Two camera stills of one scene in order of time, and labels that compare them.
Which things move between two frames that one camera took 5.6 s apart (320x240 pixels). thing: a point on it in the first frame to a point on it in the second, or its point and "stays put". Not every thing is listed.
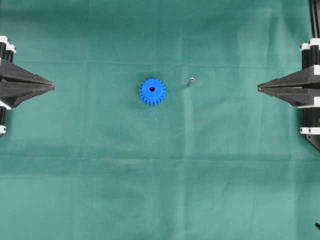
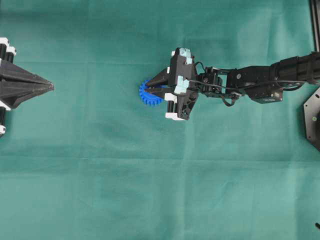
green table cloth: x=155 y=128 stays put
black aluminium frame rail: x=315 y=18 stays put
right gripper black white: x=303 y=97 to x=180 y=104
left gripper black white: x=12 y=96 stays put
